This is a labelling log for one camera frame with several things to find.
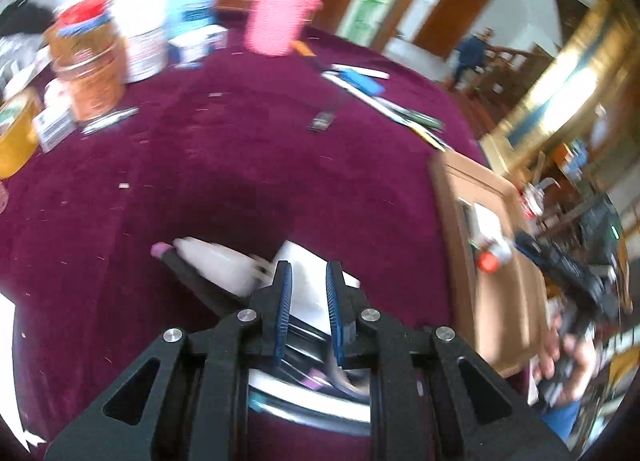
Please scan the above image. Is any silver pen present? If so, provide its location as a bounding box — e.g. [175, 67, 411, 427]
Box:
[82, 107, 140, 134]

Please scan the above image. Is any pink knitted basket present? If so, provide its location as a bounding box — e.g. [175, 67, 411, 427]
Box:
[244, 0, 321, 58]

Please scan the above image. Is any yellow tape roll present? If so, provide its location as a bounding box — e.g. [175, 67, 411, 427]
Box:
[0, 88, 43, 179]

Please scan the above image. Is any green pen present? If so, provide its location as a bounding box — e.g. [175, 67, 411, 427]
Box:
[390, 106, 445, 132]

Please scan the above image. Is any brown wooden door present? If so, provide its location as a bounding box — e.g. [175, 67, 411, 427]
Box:
[412, 0, 493, 59]

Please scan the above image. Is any wooden staircase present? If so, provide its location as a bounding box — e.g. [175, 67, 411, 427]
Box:
[445, 41, 556, 142]

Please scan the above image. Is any person's right hand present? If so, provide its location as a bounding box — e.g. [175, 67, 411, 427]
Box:
[532, 326, 601, 404]

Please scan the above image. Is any black cloth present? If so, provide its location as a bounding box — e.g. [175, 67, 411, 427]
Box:
[0, 0, 51, 39]

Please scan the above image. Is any round metal dish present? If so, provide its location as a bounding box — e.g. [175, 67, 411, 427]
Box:
[247, 368, 373, 437]

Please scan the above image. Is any clear jar red lid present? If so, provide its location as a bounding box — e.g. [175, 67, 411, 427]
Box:
[45, 0, 128, 122]

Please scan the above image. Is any gold cabinet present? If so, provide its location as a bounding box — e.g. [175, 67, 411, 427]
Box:
[480, 0, 616, 176]

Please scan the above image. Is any black pen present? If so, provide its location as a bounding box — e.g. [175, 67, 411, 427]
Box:
[307, 91, 346, 134]

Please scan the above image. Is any small white blue box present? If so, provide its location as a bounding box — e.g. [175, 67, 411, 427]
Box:
[167, 25, 228, 66]

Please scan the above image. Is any white marker pen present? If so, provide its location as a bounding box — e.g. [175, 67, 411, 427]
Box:
[172, 237, 271, 298]

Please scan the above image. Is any short white pen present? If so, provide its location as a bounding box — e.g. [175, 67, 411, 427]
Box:
[330, 63, 391, 80]

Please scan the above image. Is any white square box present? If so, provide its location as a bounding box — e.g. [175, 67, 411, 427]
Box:
[470, 201, 506, 242]

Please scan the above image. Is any black marker pink cap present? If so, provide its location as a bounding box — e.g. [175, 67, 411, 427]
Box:
[151, 241, 241, 317]

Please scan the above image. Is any white bottle orange cap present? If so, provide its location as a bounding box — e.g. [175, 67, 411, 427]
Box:
[470, 236, 513, 273]

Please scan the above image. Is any dark blue jacket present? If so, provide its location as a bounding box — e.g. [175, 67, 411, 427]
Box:
[452, 28, 496, 89]

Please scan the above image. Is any blue snack packet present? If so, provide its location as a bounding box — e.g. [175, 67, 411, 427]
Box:
[160, 0, 223, 36]

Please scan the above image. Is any long white pen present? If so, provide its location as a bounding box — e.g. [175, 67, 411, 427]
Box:
[321, 72, 401, 116]

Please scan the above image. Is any white can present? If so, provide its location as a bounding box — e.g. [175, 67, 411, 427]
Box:
[107, 0, 171, 84]

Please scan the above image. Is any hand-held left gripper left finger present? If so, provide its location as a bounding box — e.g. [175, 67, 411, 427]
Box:
[45, 261, 293, 461]

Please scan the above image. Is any cardboard box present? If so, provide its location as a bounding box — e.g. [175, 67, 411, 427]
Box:
[430, 151, 556, 377]

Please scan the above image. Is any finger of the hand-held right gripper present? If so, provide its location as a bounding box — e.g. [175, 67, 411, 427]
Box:
[515, 233, 557, 269]

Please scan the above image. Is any small white labelled box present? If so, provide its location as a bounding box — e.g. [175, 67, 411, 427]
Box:
[32, 106, 76, 154]

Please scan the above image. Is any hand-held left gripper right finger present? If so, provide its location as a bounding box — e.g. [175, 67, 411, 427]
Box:
[325, 261, 571, 461]

